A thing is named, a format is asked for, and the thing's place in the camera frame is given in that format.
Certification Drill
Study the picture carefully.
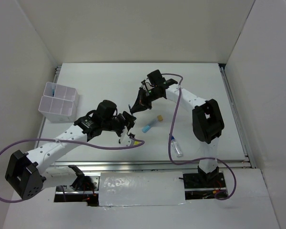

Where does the blue cap spray bottle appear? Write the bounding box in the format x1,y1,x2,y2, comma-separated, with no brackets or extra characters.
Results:
171,136,183,157

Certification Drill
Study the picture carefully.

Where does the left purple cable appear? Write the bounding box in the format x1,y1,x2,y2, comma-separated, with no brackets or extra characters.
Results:
0,133,145,203

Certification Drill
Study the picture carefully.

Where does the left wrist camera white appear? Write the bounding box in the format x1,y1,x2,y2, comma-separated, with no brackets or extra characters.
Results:
119,127,133,146

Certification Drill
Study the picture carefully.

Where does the yellow black highlighter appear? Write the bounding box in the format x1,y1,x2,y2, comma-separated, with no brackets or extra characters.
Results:
132,141,141,146

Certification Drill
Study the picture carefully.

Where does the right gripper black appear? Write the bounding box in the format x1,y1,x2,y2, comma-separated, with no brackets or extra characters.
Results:
131,87,161,114

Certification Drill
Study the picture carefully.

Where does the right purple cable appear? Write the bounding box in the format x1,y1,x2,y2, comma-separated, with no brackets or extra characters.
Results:
161,73,237,200

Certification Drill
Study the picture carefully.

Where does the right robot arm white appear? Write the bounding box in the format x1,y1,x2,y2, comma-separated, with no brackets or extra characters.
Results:
130,70,225,187

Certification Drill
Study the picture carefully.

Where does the near translucent organizer box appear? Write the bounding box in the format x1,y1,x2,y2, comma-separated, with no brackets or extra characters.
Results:
38,96,77,123

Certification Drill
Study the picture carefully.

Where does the white foil sheet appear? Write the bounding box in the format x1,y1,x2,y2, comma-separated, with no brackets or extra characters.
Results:
99,172,185,207

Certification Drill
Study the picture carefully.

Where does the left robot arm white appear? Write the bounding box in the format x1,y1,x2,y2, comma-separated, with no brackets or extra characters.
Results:
5,100,136,200

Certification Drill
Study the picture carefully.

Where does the purple cable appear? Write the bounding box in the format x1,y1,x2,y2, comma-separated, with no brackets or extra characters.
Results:
161,73,237,200
0,133,145,203

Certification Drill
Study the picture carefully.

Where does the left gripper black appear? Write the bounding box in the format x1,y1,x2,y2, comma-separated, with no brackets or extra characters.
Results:
102,110,136,138

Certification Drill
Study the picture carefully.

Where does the blue glue stick tan cap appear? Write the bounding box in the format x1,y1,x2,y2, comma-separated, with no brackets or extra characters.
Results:
142,115,163,133

